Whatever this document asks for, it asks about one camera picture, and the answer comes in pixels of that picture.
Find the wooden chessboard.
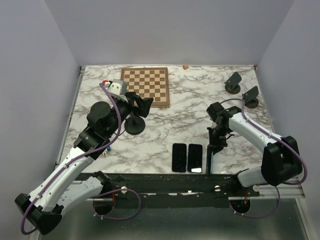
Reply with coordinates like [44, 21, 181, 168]
[120, 67, 170, 108]

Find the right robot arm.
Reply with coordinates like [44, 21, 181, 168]
[206, 102, 303, 196]

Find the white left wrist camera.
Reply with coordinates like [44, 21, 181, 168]
[102, 79, 128, 102]

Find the round wooden stand right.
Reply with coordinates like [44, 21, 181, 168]
[242, 86, 259, 109]

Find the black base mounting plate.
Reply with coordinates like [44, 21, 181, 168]
[76, 171, 261, 209]

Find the small wooden cube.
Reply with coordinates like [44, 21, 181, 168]
[182, 64, 189, 70]

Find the beige blue toy block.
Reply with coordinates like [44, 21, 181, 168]
[102, 146, 111, 156]

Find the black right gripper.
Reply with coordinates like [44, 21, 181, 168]
[207, 124, 230, 155]

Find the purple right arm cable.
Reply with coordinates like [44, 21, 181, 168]
[219, 98, 309, 218]

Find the aluminium rail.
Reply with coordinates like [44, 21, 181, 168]
[39, 177, 306, 201]

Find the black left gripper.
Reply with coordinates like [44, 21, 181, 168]
[106, 91, 154, 137]

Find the black round-base phone stand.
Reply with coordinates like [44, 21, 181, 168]
[124, 113, 146, 135]

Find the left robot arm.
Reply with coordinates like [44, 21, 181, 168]
[14, 92, 154, 235]

